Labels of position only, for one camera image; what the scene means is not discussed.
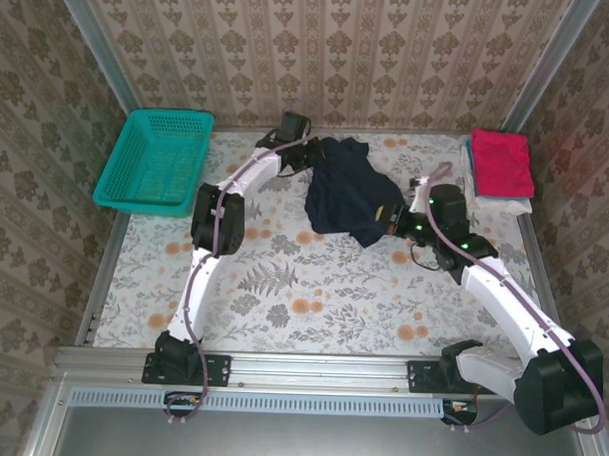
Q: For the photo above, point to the navy blue t-shirt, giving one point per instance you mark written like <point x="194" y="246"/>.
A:
<point x="346" y="189"/>

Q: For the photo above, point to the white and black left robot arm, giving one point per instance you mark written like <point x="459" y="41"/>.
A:
<point x="202" y="284"/>

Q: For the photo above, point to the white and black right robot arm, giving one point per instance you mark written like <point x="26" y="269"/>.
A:
<point x="507" y="305"/>

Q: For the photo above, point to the folded white t-shirt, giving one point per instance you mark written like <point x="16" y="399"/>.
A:
<point x="500" y="205"/>

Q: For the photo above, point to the folded red t-shirt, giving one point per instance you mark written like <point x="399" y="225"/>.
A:
<point x="502" y="162"/>

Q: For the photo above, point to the floral tablecloth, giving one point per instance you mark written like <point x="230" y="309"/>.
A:
<point x="332" y="299"/>

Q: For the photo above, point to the teal plastic basket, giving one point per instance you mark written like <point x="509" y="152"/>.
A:
<point x="152" y="157"/>

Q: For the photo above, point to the grey metal panel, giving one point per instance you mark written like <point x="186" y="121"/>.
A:
<point x="302" y="443"/>

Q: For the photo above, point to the thin aluminium back rail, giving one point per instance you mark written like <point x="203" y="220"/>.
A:
<point x="413" y="133"/>

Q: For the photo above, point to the aluminium side rail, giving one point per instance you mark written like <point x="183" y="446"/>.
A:
<point x="538" y="261"/>
<point x="99" y="291"/>

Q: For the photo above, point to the long aluminium base rail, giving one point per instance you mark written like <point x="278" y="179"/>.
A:
<point x="319" y="371"/>

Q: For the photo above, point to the aluminium frame post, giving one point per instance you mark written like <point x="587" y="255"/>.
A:
<point x="98" y="45"/>
<point x="550" y="61"/>

